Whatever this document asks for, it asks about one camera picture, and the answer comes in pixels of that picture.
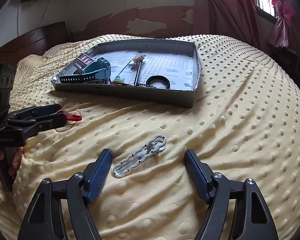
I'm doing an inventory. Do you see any dark wooden headboard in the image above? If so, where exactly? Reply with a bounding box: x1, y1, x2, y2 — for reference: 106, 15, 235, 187
0, 21, 70, 66

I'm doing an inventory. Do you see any flower hair stick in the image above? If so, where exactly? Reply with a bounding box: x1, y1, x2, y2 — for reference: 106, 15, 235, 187
111, 54, 147, 87

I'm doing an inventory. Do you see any black hair tie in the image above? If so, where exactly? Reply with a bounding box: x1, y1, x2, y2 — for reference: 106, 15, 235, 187
145, 75, 170, 90

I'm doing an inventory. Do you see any yellow dotted blanket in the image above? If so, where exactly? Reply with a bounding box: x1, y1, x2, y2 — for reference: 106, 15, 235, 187
0, 35, 300, 239

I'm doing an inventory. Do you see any grey shallow tray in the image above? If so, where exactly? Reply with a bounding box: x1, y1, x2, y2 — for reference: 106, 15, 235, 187
51, 39, 200, 108

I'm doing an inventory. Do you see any blue smart watch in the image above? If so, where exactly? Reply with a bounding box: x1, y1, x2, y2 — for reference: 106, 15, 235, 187
59, 57, 111, 83

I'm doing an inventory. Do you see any silver chain clip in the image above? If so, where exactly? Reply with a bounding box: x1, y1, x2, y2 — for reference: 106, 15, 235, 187
112, 134, 167, 178

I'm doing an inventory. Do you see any pink curtain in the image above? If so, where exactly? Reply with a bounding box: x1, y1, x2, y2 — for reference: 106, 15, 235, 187
193, 0, 300, 51

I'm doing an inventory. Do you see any red beaded bracelet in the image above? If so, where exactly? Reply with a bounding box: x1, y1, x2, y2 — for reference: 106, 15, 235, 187
57, 110, 83, 123

